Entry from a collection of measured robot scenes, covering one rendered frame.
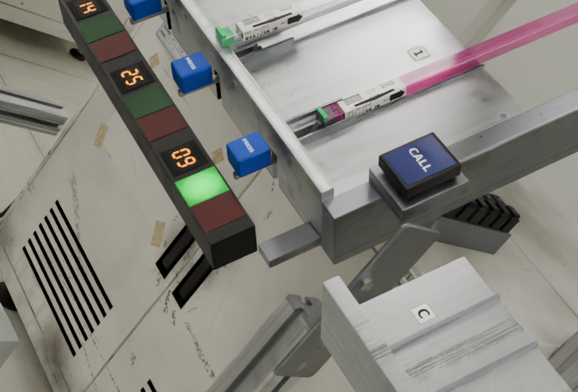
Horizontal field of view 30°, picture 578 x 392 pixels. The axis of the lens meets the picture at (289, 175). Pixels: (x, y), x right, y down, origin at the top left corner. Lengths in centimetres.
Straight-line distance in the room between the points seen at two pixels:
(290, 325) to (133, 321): 60
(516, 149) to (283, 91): 20
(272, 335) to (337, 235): 10
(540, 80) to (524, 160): 215
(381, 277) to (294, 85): 20
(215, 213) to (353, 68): 19
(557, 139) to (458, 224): 35
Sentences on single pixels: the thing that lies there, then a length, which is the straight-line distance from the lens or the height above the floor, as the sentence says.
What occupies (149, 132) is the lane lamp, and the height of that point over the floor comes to 65.
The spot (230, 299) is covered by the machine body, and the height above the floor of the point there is 40.
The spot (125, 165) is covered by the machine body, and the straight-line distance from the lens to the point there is 152.
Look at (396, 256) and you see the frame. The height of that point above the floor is 73.
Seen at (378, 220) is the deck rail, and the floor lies 73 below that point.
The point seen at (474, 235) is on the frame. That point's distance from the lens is 130.
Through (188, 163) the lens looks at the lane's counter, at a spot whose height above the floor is 66.
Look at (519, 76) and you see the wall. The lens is 310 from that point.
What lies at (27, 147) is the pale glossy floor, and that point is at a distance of 219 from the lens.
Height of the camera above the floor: 101
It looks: 21 degrees down
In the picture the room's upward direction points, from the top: 39 degrees clockwise
